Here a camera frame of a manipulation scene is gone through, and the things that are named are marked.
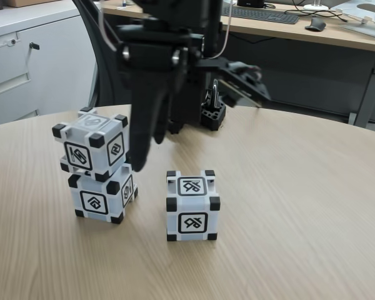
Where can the white cube striped hexagon symbol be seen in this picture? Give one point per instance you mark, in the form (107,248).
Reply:
(78,156)

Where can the white cube crossed symbol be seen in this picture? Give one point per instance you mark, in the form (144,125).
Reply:
(192,222)

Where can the black mesh office chair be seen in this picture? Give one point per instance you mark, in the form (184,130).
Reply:
(106,78)

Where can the silver metal clamp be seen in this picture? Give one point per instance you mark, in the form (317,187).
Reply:
(215,93)

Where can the white drawer cabinet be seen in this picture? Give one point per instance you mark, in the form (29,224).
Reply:
(59,78)

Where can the white cube house symbol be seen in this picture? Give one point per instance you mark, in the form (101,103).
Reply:
(93,204)

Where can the black desk device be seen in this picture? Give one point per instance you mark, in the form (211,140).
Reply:
(250,3)

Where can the black cabinet key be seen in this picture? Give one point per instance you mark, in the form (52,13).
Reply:
(34,46)

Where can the dark grey keyboard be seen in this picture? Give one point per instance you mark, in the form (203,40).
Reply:
(268,17)

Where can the brown cardboard box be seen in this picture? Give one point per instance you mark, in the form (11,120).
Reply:
(25,2)

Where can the wooden office desk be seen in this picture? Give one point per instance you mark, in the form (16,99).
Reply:
(300,34)

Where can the dark grey computer mouse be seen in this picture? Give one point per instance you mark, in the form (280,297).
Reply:
(315,24)

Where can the white round lamp base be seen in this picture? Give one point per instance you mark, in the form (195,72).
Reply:
(315,7)

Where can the silver laptop stand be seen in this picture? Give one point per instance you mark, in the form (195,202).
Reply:
(372,9)

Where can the black gripper camera module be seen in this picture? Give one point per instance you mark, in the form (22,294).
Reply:
(237,75)

